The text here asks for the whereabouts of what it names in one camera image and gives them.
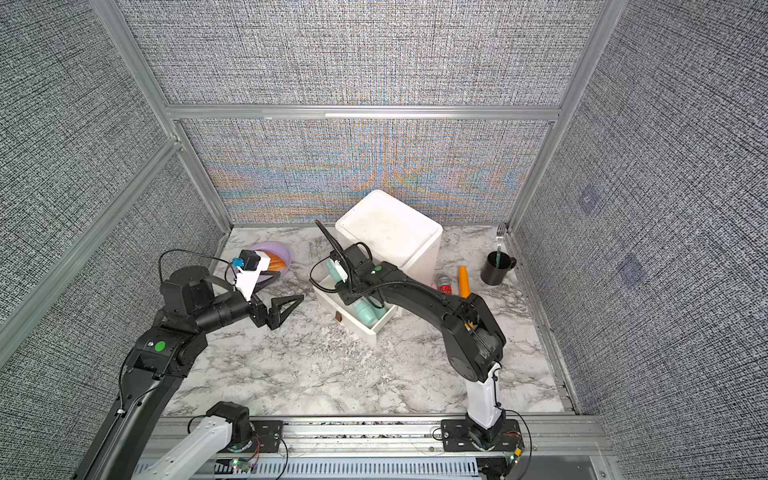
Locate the red glitter microphone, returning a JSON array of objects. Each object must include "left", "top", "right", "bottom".
[{"left": 435, "top": 274, "right": 453, "bottom": 295}]

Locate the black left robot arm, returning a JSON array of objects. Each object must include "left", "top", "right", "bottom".
[{"left": 73, "top": 266, "right": 304, "bottom": 479}]

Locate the white three-drawer storage unit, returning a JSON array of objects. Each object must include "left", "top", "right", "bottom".
[{"left": 335, "top": 190, "right": 443, "bottom": 285}]

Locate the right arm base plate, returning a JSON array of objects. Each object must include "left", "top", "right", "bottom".
[{"left": 440, "top": 417, "right": 525, "bottom": 452}]

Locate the black mug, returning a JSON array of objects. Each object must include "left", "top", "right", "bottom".
[{"left": 480, "top": 250, "right": 517, "bottom": 286}]

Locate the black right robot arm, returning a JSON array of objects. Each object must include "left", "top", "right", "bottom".
[{"left": 330, "top": 242, "right": 506, "bottom": 450}]

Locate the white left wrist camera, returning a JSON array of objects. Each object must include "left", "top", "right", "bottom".
[{"left": 233, "top": 249, "right": 271, "bottom": 300}]

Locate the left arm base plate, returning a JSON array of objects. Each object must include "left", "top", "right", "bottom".
[{"left": 219, "top": 420, "right": 285, "bottom": 454}]

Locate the orange pastry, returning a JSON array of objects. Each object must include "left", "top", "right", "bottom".
[{"left": 266, "top": 252, "right": 288, "bottom": 272}]

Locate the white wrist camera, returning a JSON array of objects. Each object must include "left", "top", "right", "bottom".
[
  {"left": 233, "top": 249, "right": 271, "bottom": 300},
  {"left": 325, "top": 259, "right": 348, "bottom": 283}
]

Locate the white drawer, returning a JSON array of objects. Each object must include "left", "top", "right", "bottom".
[{"left": 310, "top": 257, "right": 400, "bottom": 346}]

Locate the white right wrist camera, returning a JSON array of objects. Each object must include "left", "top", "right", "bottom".
[{"left": 325, "top": 259, "right": 348, "bottom": 283}]

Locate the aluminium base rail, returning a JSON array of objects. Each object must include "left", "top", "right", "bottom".
[{"left": 128, "top": 414, "right": 622, "bottom": 479}]

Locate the orange microphone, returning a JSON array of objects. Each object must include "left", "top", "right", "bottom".
[{"left": 458, "top": 266, "right": 471, "bottom": 298}]

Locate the purple plate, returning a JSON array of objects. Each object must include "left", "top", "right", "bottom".
[{"left": 251, "top": 241, "right": 292, "bottom": 283}]

